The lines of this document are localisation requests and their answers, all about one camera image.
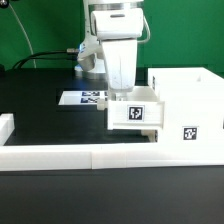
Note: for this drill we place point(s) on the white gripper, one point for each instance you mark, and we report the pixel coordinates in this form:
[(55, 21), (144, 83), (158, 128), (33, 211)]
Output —
[(118, 31)]

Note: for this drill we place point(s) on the white drawer tray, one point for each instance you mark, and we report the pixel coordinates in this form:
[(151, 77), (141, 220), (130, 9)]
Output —
[(152, 135), (140, 109)]

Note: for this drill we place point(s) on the white drawer cabinet box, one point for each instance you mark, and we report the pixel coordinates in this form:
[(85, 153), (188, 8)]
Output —
[(193, 104)]

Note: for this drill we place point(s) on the white front drawer tray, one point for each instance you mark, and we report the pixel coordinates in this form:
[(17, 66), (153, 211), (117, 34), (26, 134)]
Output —
[(152, 135)]

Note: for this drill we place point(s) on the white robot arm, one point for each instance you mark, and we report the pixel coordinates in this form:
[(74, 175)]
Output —
[(90, 56)]

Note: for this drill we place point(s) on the marker tag sheet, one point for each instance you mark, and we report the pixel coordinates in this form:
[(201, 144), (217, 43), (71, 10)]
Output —
[(82, 97)]

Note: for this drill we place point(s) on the white U-shaped fence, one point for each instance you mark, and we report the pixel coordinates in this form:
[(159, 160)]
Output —
[(103, 156)]

